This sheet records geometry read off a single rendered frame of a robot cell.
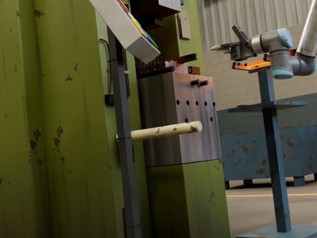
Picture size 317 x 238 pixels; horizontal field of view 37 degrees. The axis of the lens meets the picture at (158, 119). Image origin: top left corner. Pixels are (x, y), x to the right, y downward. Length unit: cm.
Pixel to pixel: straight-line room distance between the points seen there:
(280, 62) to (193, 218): 83
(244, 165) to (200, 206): 383
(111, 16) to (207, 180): 103
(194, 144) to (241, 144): 383
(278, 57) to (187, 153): 62
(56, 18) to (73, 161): 72
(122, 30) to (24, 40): 85
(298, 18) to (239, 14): 152
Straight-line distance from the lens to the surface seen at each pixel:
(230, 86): 1147
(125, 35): 179
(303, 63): 225
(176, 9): 258
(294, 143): 588
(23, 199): 249
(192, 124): 196
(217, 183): 253
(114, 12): 183
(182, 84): 236
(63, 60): 240
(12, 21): 258
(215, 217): 250
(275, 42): 219
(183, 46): 281
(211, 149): 250
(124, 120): 191
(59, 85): 241
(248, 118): 1118
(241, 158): 619
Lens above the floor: 51
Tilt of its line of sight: 5 degrees up
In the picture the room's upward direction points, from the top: 6 degrees counter-clockwise
